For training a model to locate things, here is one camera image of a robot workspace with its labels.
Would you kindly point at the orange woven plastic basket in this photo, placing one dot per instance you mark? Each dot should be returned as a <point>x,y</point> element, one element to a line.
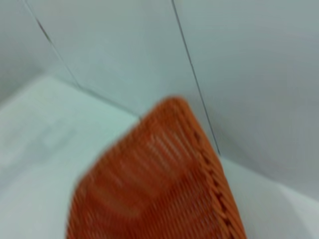
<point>154,184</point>

